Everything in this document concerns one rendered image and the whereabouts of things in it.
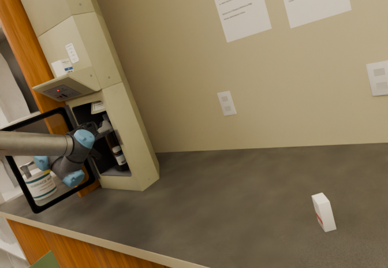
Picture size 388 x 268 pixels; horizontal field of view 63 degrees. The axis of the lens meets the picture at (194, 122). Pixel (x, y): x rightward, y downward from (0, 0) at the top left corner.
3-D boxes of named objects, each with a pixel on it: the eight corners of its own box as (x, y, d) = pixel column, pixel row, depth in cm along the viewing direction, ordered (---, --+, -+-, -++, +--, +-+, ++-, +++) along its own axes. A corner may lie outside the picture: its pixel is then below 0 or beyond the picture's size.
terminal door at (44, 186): (96, 181, 157) (63, 105, 148) (34, 215, 139) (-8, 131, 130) (96, 181, 158) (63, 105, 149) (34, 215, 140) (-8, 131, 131)
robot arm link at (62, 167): (77, 168, 115) (58, 150, 118) (66, 192, 119) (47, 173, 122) (92, 164, 122) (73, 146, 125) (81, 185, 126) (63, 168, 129)
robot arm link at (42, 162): (45, 177, 123) (32, 163, 125) (70, 162, 130) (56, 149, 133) (45, 164, 118) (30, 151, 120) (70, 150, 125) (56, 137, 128)
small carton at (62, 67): (65, 75, 133) (59, 61, 132) (74, 71, 131) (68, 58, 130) (57, 77, 128) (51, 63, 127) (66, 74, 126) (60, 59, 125)
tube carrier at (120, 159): (127, 159, 159) (111, 119, 154) (141, 158, 152) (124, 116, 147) (111, 169, 151) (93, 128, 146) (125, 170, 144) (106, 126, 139)
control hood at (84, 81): (63, 100, 150) (55, 79, 148) (101, 89, 129) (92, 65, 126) (41, 108, 142) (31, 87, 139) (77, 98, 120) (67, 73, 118)
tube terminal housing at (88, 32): (137, 164, 179) (82, 28, 161) (178, 164, 157) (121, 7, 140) (101, 188, 161) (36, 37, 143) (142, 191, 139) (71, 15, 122)
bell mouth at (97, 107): (113, 103, 159) (109, 92, 158) (135, 97, 148) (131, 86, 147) (84, 115, 147) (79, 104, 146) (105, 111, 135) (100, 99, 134)
